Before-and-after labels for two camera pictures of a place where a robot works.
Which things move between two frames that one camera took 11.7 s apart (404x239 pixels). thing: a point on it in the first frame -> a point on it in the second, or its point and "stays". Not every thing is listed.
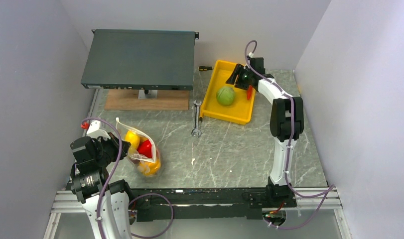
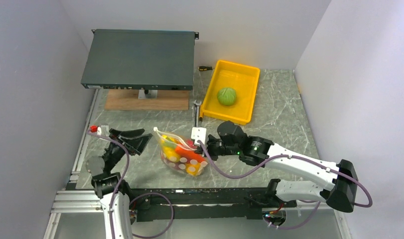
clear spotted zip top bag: [142, 152] -> [178, 156]
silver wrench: [197, 129] stays
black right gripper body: [243, 80] -> [216, 147]
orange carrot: [249, 91] -> [190, 154]
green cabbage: [225, 96] stays
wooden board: [128, 100] stays
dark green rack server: [131, 59] stays
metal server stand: [152, 94] stays
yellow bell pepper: [150, 169] -> [194, 170]
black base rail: [211, 203] stays
